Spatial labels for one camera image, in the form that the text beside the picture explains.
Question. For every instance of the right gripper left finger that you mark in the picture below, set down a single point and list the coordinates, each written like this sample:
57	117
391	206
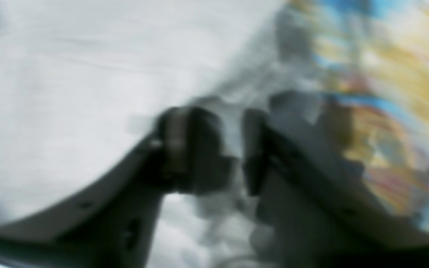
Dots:
110	224

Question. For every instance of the grey T-shirt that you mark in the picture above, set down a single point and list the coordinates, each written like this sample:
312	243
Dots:
81	81

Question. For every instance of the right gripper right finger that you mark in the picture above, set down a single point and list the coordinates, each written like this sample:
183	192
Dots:
321	213

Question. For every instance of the patterned tile tablecloth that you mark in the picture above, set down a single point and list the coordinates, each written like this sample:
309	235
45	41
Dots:
371	59

